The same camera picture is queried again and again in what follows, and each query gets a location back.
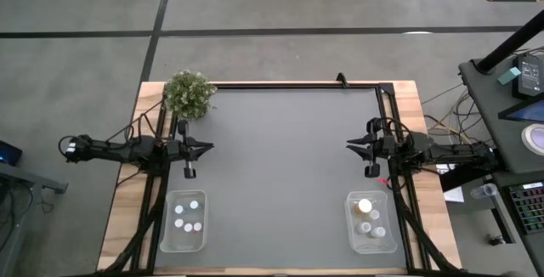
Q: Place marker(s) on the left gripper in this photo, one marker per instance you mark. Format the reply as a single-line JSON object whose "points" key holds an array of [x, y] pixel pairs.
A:
{"points": [[180, 149]]}

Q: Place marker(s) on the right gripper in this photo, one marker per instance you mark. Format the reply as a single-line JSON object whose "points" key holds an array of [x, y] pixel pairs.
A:
{"points": [[380, 147]]}

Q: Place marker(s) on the teal pill bottle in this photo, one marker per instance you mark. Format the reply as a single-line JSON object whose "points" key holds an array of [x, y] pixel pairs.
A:
{"points": [[194, 204]]}

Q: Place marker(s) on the amber pill bottle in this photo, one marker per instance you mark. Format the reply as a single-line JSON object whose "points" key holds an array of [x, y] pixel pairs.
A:
{"points": [[364, 205]]}

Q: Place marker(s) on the blue pill bottle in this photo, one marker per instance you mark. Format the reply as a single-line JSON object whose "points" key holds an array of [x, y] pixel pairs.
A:
{"points": [[179, 209]]}

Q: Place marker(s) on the small clear pill bottle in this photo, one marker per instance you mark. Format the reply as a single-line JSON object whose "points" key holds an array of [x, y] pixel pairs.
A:
{"points": [[374, 214]]}

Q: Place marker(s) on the tall pink pill bottle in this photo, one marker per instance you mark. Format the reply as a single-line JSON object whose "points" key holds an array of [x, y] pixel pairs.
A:
{"points": [[188, 227], [179, 223]]}

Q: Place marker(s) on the small orange pill bottle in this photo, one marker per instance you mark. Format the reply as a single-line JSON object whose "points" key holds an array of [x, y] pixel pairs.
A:
{"points": [[197, 226]]}

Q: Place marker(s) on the wide clear pill bottle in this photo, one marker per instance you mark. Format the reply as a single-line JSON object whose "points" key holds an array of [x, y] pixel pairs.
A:
{"points": [[364, 227]]}

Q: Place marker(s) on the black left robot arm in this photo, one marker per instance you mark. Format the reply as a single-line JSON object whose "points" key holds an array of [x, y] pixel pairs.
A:
{"points": [[119, 149]]}

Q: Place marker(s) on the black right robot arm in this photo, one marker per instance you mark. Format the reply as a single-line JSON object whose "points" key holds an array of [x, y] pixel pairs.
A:
{"points": [[446, 151]]}

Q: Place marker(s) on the translucent white plastic bin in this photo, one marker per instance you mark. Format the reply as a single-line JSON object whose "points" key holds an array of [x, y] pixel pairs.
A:
{"points": [[382, 247], [170, 243]]}

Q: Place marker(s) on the red clip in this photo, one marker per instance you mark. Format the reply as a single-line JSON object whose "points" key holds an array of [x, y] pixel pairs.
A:
{"points": [[382, 180]]}

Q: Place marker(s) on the green potted plant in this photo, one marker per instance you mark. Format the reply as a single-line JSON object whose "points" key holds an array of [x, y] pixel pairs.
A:
{"points": [[189, 94]]}

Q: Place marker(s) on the black clamp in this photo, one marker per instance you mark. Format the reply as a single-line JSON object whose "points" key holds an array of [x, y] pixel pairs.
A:
{"points": [[342, 80]]}

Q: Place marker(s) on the white paper sheet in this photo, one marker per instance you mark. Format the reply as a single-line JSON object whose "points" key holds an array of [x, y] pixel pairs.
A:
{"points": [[455, 194]]}

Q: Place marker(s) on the clear water bottle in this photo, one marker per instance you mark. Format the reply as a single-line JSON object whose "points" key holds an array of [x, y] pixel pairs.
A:
{"points": [[483, 190]]}

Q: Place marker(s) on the dark grey desk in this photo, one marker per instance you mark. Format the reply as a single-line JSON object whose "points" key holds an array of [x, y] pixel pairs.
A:
{"points": [[493, 141]]}

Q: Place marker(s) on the teal box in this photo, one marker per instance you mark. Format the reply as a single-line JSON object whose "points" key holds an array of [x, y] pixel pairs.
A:
{"points": [[509, 75]]}

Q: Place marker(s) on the blue lit screen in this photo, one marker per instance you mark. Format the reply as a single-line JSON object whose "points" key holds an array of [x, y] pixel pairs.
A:
{"points": [[531, 112]]}

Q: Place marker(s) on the round white device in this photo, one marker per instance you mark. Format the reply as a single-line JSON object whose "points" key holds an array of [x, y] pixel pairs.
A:
{"points": [[536, 139]]}

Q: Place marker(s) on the black keyboard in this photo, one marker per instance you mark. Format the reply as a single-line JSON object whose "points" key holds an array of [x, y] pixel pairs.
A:
{"points": [[529, 209]]}

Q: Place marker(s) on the black power adapter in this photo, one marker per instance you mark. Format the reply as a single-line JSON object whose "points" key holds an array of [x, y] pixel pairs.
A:
{"points": [[529, 77]]}

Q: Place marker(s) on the blue lit device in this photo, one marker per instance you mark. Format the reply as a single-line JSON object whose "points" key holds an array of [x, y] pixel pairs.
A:
{"points": [[9, 154]]}

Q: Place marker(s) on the black monitor post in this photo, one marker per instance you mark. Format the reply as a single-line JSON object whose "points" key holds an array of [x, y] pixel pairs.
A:
{"points": [[514, 41]]}

